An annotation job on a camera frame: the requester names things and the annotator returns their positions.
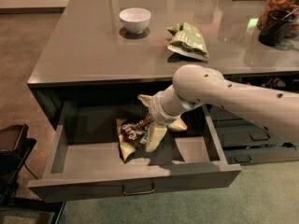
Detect open grey top drawer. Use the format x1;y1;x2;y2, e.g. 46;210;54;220
28;102;241;203

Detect lower right drawer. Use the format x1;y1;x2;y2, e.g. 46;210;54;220
224;143;299;165

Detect upper right drawer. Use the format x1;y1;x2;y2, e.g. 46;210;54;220
207;105;247;122

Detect white bowl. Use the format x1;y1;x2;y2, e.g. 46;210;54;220
119;7;151;34

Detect snack packs in drawer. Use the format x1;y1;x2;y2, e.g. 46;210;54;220
225;75;299;92

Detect grey counter cabinet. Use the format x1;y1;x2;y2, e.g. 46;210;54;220
26;0;299;129

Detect glass snack jar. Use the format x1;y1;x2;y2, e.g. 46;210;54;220
257;0;299;37

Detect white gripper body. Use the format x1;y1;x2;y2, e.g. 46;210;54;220
149;91;179;126

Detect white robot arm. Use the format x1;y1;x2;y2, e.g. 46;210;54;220
138;64;299;146

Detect dark cup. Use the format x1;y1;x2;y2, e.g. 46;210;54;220
259;9;295;46

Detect brown chip bag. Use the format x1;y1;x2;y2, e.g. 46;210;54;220
116;94;189;163

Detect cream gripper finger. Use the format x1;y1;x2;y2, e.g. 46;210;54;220
146;124;167;152
137;94;151;107

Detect middle right drawer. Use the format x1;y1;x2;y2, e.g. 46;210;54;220
216;125;290;147

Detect green chip bag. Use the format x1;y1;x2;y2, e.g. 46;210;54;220
167;21;209;61

